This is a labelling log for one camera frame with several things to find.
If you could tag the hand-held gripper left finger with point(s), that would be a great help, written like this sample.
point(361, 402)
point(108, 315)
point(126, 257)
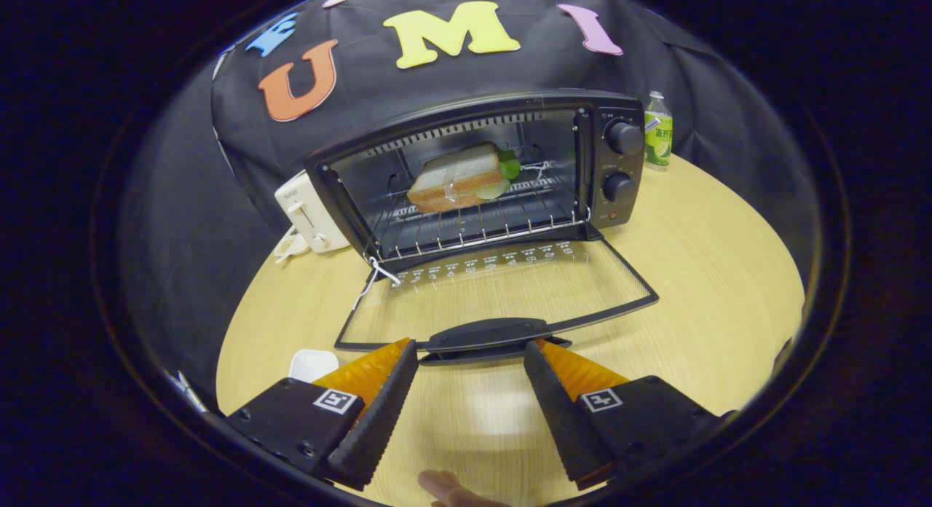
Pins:
point(382, 412)

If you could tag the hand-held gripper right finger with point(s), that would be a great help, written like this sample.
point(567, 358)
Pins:
point(561, 412)

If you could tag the sandwich with lettuce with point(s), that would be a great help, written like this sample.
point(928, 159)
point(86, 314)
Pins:
point(455, 175)

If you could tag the black toaster oven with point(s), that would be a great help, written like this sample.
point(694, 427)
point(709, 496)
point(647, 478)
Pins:
point(473, 105)

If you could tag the white pop-up toaster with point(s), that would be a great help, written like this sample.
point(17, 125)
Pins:
point(306, 208)

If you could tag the white dish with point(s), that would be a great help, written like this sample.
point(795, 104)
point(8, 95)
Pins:
point(313, 364)

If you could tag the white and blue object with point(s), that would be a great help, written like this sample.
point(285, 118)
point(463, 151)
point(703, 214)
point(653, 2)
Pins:
point(188, 392)

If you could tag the clear bottle with green label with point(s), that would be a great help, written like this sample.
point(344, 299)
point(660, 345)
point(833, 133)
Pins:
point(658, 135)

